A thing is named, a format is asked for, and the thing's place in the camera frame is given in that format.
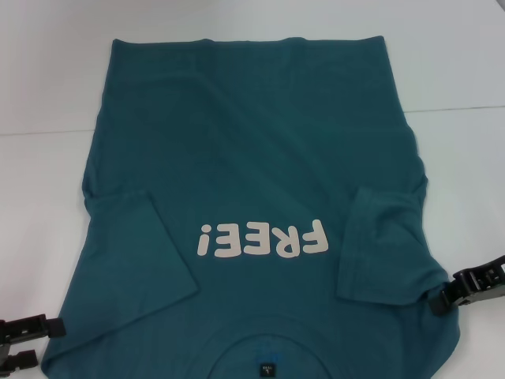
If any teal t-shirt with FREE print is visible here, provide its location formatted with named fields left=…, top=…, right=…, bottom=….
left=43, top=35, right=462, bottom=379

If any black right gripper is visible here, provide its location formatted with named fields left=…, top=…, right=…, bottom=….
left=427, top=254, right=505, bottom=317

